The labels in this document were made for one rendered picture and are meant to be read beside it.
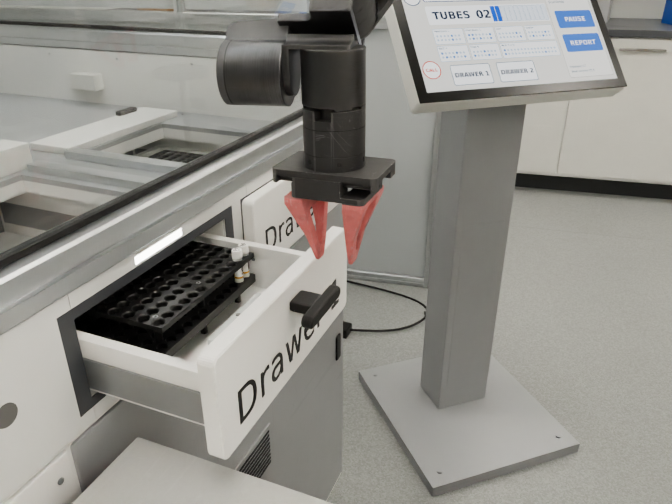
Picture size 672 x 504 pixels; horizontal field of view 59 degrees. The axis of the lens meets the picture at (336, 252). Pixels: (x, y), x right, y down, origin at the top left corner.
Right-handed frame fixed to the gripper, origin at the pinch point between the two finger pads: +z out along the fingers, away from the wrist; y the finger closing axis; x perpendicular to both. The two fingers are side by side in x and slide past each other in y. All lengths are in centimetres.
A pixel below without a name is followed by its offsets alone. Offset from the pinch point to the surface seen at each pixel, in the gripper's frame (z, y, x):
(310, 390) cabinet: 49, 20, -35
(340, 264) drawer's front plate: 6.5, 3.3, -9.7
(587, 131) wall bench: 56, -31, -299
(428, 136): 30, 27, -164
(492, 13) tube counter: -17, -1, -91
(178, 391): 8.4, 9.3, 15.4
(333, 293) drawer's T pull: 4.2, -0.1, 1.0
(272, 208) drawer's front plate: 4.9, 17.4, -19.9
